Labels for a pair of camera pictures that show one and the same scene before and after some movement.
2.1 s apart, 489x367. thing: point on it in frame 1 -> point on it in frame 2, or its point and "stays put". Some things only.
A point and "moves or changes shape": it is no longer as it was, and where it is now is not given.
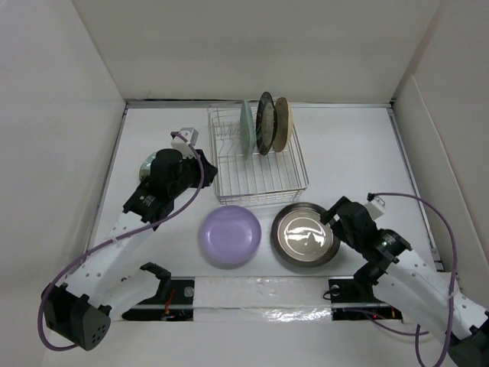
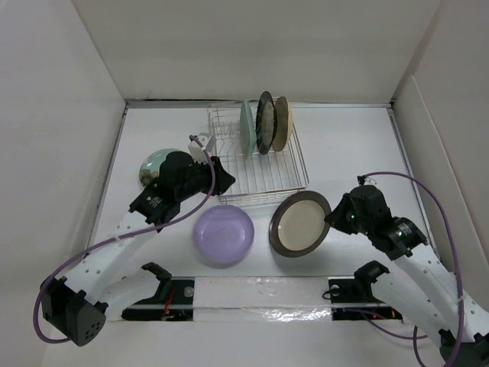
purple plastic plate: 230,234 moves or changes shape
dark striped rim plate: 266,125 stays put
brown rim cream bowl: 300,237 moves or changes shape
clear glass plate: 146,166 stays put
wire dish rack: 276,177 stays put
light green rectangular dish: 247,130 stays put
